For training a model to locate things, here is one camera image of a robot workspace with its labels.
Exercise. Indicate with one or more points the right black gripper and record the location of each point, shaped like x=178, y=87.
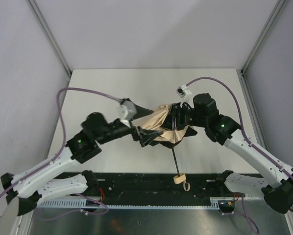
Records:
x=174, y=117

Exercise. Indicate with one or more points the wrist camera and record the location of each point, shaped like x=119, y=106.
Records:
x=126, y=111
x=183, y=91

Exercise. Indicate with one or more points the beige folding umbrella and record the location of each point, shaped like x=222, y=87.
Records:
x=160, y=121

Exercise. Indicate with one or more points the white slotted cable duct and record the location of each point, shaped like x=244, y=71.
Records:
x=86, y=204

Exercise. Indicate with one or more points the aluminium frame post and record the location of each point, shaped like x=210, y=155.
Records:
x=266, y=30
x=38, y=15

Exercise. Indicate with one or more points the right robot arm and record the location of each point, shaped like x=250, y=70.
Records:
x=275, y=185

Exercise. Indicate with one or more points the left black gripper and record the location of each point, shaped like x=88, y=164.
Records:
x=137, y=133

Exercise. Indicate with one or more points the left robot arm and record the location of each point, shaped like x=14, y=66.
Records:
x=39, y=184

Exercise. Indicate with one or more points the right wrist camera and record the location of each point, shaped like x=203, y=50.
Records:
x=183, y=91

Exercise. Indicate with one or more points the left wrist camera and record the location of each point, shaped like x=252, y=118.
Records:
x=126, y=111

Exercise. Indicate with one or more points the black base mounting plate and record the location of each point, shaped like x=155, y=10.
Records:
x=158, y=188

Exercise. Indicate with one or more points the right aluminium frame post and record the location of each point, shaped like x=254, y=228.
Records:
x=266, y=30

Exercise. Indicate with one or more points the left aluminium frame post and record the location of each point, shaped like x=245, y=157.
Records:
x=38, y=15

